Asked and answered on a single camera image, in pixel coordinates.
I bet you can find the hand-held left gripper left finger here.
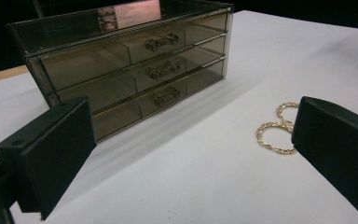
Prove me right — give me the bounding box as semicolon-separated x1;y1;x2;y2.
0;96;98;221

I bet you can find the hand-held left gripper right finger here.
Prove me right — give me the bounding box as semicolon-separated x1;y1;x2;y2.
291;95;358;214

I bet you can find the smoky transparent drawer organizer case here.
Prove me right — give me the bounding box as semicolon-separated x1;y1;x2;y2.
7;0;235;144

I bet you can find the wooden table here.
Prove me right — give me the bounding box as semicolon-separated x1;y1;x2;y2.
0;64;30;86

